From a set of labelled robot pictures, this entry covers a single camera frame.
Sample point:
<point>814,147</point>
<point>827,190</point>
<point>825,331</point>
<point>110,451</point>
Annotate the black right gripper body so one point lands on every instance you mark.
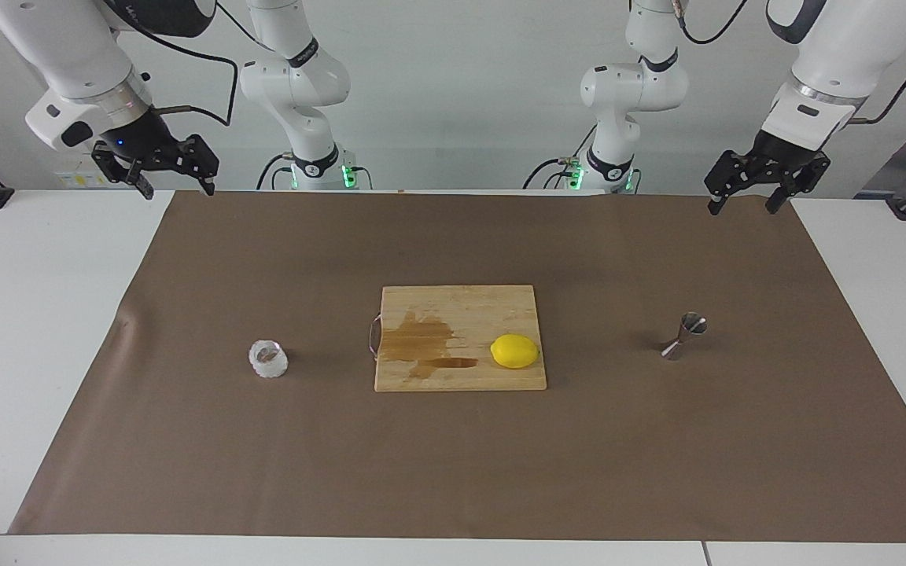
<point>142,141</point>

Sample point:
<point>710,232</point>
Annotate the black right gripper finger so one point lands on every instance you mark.
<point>200,157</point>
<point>119,165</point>

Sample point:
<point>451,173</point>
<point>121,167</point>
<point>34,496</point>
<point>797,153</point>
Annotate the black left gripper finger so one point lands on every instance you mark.
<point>732,173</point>
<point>803,174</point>

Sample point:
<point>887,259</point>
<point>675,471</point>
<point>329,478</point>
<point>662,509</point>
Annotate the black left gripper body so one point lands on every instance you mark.
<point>783,153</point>

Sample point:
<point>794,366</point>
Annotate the steel double jigger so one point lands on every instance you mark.
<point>691,324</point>

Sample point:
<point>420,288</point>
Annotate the clear textured glass cup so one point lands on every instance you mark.
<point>268,365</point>

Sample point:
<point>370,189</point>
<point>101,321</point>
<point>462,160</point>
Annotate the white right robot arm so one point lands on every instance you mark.
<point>68,55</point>

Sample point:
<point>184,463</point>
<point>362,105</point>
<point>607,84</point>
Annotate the wooden cutting board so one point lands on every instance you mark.
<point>500,314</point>

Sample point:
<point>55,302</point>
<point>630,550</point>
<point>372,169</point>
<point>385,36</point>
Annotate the yellow lemon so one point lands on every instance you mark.
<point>514,351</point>

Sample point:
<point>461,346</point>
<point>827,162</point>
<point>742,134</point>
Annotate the brown paper table mat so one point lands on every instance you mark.
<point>264,456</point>

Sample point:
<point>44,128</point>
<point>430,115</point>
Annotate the white wall socket box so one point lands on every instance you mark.
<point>75,179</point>

